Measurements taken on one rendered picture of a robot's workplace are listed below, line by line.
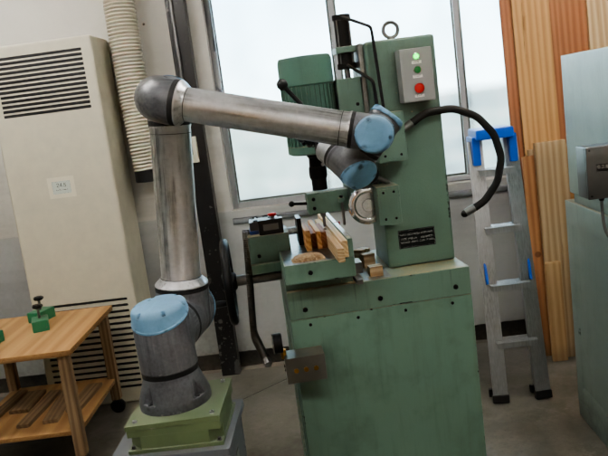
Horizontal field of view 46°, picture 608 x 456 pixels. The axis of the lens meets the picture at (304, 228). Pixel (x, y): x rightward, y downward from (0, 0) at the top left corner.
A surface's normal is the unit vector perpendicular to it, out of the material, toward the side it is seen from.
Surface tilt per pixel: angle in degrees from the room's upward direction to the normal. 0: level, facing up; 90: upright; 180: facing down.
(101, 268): 90
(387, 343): 90
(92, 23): 90
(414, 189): 90
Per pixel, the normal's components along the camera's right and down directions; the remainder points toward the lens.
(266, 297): -0.03, 0.18
